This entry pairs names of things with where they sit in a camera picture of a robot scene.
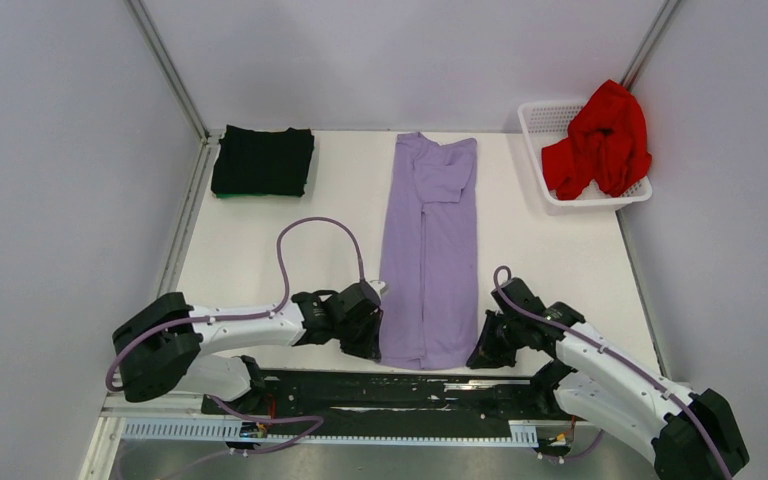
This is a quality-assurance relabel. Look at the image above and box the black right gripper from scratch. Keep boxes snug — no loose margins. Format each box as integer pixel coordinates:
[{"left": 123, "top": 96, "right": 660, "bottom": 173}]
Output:
[{"left": 467, "top": 310, "right": 525, "bottom": 370}]

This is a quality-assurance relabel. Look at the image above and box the purple t shirt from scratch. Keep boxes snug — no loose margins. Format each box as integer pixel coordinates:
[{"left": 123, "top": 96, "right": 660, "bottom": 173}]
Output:
[{"left": 379, "top": 132, "right": 478, "bottom": 370}]

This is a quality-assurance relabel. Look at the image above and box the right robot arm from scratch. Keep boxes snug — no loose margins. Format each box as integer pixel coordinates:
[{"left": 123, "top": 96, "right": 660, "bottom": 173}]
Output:
[{"left": 467, "top": 277, "right": 750, "bottom": 479}]

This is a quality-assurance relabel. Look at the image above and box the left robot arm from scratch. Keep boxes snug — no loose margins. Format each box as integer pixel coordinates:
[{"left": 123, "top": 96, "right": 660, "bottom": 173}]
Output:
[{"left": 106, "top": 280, "right": 387, "bottom": 413}]

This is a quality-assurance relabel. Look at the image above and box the folded green t shirt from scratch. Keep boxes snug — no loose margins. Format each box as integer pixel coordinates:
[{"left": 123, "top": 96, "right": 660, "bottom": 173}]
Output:
[{"left": 211, "top": 140, "right": 318, "bottom": 199}]

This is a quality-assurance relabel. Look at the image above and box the folded black t shirt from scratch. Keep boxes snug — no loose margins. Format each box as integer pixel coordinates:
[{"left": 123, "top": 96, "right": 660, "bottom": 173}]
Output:
[{"left": 210, "top": 124, "right": 316, "bottom": 197}]

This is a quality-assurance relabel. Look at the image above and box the white plastic basket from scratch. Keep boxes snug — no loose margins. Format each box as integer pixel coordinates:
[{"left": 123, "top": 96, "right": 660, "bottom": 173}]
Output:
[{"left": 517, "top": 100, "right": 653, "bottom": 216}]

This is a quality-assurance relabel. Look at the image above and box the red t shirt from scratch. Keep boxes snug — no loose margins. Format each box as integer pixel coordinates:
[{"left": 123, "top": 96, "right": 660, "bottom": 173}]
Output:
[{"left": 541, "top": 80, "right": 652, "bottom": 201}]

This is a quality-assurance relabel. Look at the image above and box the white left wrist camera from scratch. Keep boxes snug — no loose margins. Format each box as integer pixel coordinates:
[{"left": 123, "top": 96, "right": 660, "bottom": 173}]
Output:
[{"left": 367, "top": 279, "right": 388, "bottom": 297}]

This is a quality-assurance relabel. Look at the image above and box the white slotted cable duct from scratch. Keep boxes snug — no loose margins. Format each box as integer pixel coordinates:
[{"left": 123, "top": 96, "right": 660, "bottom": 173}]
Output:
[{"left": 121, "top": 419, "right": 539, "bottom": 448}]

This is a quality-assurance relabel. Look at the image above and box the left aluminium corner post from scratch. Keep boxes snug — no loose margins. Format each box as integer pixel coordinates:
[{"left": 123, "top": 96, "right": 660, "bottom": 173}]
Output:
[{"left": 124, "top": 0, "right": 210, "bottom": 142}]

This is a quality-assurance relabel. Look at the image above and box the aluminium corner post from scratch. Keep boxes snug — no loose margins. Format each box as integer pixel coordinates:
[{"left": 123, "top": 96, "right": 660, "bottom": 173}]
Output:
[
  {"left": 124, "top": 0, "right": 210, "bottom": 142},
  {"left": 620, "top": 0, "right": 684, "bottom": 91}
]

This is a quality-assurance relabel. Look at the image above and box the aluminium frame rail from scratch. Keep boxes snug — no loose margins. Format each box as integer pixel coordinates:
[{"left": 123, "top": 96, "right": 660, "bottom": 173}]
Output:
[{"left": 77, "top": 372, "right": 723, "bottom": 480}]

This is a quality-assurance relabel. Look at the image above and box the right aluminium corner post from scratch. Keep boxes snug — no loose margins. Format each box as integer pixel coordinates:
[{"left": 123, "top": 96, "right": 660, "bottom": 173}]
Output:
[{"left": 620, "top": 0, "right": 684, "bottom": 91}]

